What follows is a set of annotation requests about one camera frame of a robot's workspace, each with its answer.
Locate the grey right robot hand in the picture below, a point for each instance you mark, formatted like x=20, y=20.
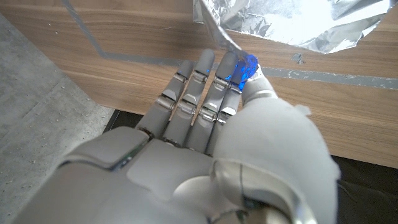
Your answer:
x=186, y=174

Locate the crinkled aluminium foil sheet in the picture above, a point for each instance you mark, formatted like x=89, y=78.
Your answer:
x=280, y=21

